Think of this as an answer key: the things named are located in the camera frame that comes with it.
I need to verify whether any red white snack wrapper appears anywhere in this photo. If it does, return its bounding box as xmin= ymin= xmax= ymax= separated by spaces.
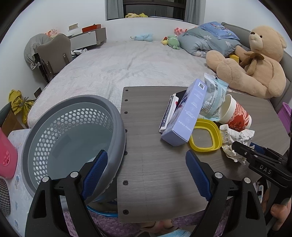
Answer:
xmin=159 ymin=94 xmax=179 ymax=133

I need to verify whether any grey blue folded quilt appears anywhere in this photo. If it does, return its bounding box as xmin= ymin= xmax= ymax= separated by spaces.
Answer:
xmin=177 ymin=27 xmax=241 ymax=58

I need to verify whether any light blue plush toy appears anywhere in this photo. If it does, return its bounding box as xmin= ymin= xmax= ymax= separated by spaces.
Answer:
xmin=131 ymin=34 xmax=153 ymax=42

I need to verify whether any yellow plush on windowsill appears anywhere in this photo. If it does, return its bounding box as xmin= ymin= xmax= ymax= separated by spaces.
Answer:
xmin=125 ymin=12 xmax=148 ymax=18

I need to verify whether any purple fuzzy blanket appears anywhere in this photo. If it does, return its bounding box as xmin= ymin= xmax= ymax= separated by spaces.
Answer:
xmin=62 ymin=204 xmax=231 ymax=237

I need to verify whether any grey window curtain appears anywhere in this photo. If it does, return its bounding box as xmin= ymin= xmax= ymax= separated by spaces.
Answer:
xmin=184 ymin=0 xmax=206 ymax=25

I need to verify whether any green frog plush toy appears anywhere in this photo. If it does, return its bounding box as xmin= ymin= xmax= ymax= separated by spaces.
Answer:
xmin=161 ymin=36 xmax=180 ymax=50

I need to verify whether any yellow plastic lid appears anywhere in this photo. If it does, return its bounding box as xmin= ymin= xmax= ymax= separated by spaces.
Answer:
xmin=189 ymin=118 xmax=222 ymax=153

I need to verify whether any large tan teddy bear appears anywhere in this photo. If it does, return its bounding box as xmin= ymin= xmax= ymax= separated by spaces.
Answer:
xmin=206 ymin=26 xmax=287 ymax=99

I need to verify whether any grey white wall desk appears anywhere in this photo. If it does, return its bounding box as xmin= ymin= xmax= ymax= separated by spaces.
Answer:
xmin=69 ymin=28 xmax=106 ymax=51

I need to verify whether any pink plastic stool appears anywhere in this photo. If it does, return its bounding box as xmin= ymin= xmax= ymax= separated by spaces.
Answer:
xmin=0 ymin=130 xmax=18 ymax=179

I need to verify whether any yellow cloth bundle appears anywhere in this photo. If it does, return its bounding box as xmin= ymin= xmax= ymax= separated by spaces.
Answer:
xmin=8 ymin=89 xmax=35 ymax=125

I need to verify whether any white checkered bed mattress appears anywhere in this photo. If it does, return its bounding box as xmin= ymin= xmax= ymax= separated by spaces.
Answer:
xmin=28 ymin=41 xmax=214 ymax=128

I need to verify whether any black white houndstooth box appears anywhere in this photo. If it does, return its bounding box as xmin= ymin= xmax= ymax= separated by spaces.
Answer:
xmin=0 ymin=178 xmax=11 ymax=215

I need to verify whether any lavender long carton box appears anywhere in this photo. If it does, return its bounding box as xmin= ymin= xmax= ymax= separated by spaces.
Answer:
xmin=161 ymin=79 xmax=207 ymax=147

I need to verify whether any yellow toy block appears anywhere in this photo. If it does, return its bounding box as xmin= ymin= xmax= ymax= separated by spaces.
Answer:
xmin=229 ymin=54 xmax=240 ymax=64

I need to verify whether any grey perforated trash basket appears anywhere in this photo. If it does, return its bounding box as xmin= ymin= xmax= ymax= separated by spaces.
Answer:
xmin=21 ymin=95 xmax=126 ymax=203

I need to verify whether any grey garment on chair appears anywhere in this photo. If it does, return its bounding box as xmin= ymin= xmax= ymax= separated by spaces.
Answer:
xmin=24 ymin=34 xmax=52 ymax=70

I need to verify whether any black strap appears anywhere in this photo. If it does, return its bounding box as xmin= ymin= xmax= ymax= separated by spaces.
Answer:
xmin=174 ymin=90 xmax=188 ymax=103

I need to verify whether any grey upholstered chair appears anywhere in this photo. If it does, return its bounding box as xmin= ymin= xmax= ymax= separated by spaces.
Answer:
xmin=38 ymin=34 xmax=72 ymax=80

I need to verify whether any pink plush toy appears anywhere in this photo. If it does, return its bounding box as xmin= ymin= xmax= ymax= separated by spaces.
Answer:
xmin=174 ymin=27 xmax=188 ymax=36

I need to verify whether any red box on desk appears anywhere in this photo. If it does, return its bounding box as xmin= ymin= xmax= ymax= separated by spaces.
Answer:
xmin=82 ymin=24 xmax=101 ymax=33

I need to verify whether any purple plastic bin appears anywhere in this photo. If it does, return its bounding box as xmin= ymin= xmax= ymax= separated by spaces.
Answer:
xmin=278 ymin=102 xmax=291 ymax=134

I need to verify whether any right hand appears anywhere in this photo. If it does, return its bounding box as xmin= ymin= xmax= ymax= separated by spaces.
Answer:
xmin=261 ymin=188 xmax=291 ymax=231

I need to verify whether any blue patterned pillow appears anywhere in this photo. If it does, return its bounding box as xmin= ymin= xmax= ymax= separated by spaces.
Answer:
xmin=199 ymin=21 xmax=240 ymax=40

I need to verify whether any grey wooden board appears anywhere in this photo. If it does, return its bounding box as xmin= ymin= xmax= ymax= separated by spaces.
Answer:
xmin=117 ymin=86 xmax=290 ymax=223

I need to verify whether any light blue wipes packet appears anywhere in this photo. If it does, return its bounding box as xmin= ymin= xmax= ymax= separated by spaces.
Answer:
xmin=200 ymin=73 xmax=229 ymax=122

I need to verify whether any white paper ball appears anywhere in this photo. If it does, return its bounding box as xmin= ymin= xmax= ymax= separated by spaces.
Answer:
xmin=219 ymin=124 xmax=255 ymax=165

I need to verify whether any blue printed small mattress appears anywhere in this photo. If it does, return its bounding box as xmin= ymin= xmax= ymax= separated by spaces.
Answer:
xmin=5 ymin=129 xmax=33 ymax=236

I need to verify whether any red white paper cup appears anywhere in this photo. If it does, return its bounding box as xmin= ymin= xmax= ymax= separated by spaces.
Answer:
xmin=219 ymin=94 xmax=252 ymax=132

